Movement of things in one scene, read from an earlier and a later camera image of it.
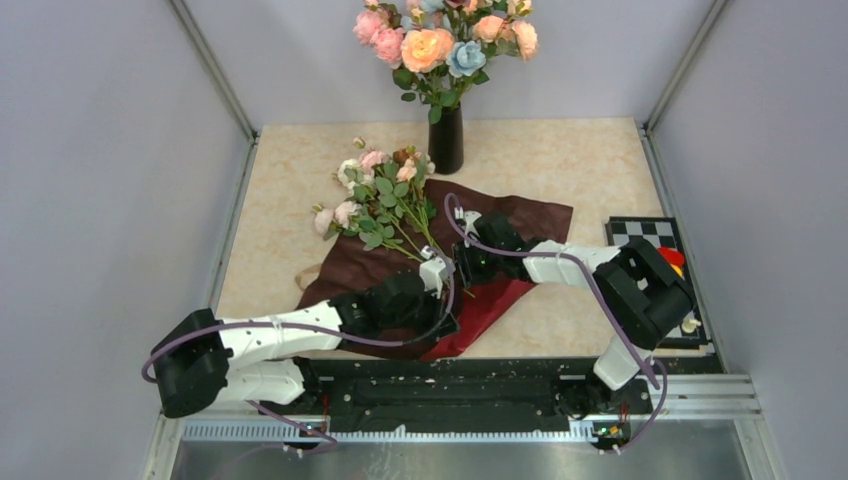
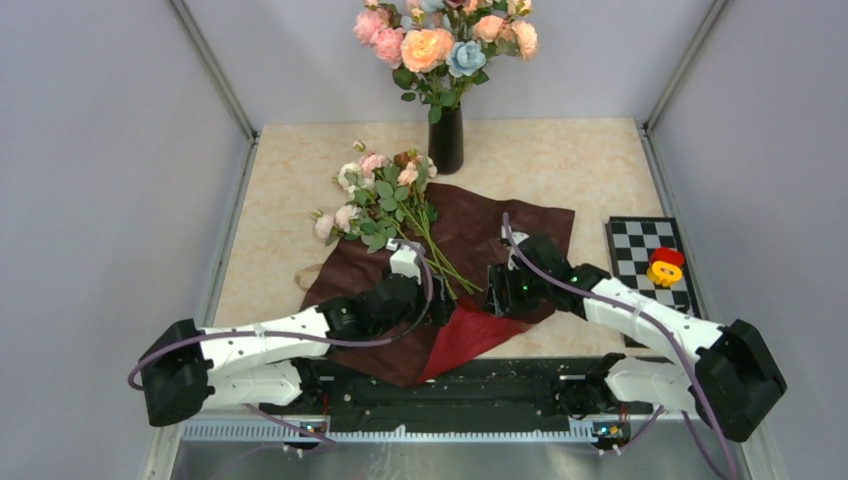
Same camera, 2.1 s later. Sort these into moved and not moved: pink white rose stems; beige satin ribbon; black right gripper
Moved: black right gripper
Not moved: pink white rose stems; beige satin ribbon
